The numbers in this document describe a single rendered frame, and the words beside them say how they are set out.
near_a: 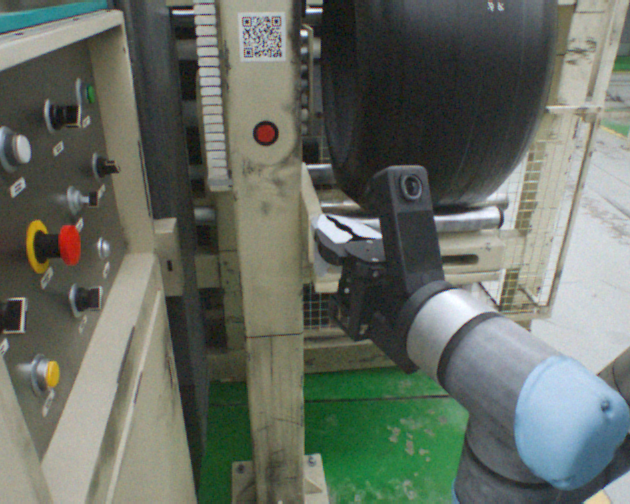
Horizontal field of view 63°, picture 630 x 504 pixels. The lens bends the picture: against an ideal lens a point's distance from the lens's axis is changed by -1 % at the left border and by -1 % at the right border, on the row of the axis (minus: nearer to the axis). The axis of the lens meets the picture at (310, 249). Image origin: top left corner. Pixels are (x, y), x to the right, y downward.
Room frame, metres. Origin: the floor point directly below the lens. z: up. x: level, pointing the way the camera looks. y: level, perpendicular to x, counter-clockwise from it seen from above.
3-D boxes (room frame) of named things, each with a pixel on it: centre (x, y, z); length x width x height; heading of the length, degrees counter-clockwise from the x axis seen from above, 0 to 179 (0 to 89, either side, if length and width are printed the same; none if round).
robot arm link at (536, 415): (0.28, -0.16, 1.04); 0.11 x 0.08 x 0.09; 29
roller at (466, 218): (0.89, -0.19, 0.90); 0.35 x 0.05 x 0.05; 97
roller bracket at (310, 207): (1.01, 0.01, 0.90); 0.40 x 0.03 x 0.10; 7
